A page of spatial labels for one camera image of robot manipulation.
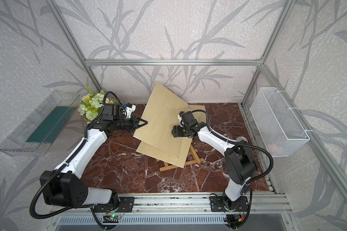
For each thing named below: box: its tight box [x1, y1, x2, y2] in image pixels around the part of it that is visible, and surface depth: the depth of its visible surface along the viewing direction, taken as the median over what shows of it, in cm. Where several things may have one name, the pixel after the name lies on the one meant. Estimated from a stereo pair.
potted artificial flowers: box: [78, 85, 118, 123], surface depth 81 cm
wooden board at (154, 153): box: [135, 137, 193, 169], surface depth 84 cm
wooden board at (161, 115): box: [133, 82, 189, 158], surface depth 87 cm
